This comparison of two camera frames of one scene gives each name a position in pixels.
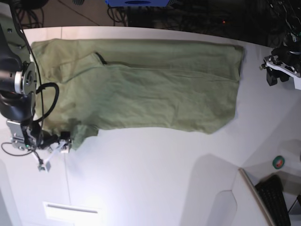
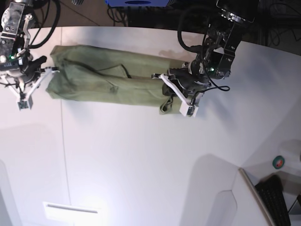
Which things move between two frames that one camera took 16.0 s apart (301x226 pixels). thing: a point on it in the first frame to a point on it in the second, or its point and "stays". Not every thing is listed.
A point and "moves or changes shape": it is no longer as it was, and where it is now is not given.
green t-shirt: [154, 84] moves or changes shape
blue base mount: [137, 3] stays
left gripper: [41, 139] to [32, 73]
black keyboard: [270, 189] stays
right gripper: [287, 55] to [186, 76]
